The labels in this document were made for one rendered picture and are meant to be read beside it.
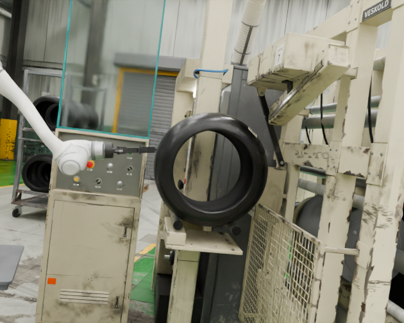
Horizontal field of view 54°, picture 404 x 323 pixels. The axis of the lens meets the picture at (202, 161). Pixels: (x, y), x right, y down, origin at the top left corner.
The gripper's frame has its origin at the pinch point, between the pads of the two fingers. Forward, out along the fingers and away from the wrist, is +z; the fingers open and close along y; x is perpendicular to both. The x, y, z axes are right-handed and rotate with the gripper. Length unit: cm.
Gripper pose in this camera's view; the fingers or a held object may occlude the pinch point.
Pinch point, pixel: (147, 149)
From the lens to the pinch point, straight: 193.5
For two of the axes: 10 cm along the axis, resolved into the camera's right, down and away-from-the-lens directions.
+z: 9.9, -0.2, 1.3
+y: -1.3, -0.7, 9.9
